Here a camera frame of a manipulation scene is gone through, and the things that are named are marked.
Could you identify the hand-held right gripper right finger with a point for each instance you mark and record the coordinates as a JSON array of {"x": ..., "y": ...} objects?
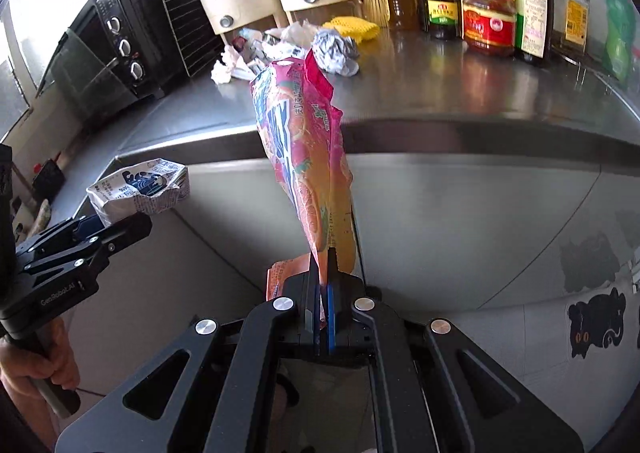
[{"x": 331, "y": 318}]

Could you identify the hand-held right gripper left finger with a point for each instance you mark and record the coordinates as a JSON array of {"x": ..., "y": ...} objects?
[{"x": 305, "y": 313}]

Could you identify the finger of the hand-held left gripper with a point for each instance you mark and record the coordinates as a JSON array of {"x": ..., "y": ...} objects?
[
  {"x": 87, "y": 225},
  {"x": 125, "y": 233}
]

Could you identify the milk carton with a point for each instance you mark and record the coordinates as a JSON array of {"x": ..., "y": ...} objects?
[{"x": 140, "y": 183}]

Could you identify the pink snack bag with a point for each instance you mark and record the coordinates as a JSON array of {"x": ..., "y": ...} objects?
[{"x": 300, "y": 153}]

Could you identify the white plastic bag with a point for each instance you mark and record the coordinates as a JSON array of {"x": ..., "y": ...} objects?
[{"x": 300, "y": 33}]

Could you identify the yellow foam fruit net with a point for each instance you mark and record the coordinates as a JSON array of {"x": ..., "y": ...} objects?
[{"x": 355, "y": 28}]

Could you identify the person's left hand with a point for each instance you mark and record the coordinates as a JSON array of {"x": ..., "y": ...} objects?
[{"x": 15, "y": 368}]

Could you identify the black crate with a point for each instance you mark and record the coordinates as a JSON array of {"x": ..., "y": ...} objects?
[{"x": 49, "y": 178}]

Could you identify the crumpled white tissue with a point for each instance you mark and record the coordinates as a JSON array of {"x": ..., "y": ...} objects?
[{"x": 227, "y": 68}]

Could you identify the black toaster oven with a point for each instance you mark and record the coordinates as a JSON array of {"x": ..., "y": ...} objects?
[{"x": 100, "y": 8}]

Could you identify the crumpled printed wrapper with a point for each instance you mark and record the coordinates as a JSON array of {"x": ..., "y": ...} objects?
[{"x": 249, "y": 40}]

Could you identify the crumpled silver wrapper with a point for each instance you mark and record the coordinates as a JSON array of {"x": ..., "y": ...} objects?
[{"x": 335, "y": 53}]

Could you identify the black cat sticker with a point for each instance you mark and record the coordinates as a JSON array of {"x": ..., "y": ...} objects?
[{"x": 597, "y": 318}]

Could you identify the red sauce jar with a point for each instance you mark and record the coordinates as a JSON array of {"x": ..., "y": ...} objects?
[{"x": 487, "y": 25}]

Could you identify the dark bottle white label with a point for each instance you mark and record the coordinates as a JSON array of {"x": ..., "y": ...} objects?
[{"x": 532, "y": 18}]

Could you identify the black lidded jar yellow label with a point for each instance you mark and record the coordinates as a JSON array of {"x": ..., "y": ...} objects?
[{"x": 575, "y": 18}]

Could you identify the green plastic bottle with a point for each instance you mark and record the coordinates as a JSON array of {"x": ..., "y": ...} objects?
[{"x": 620, "y": 33}]

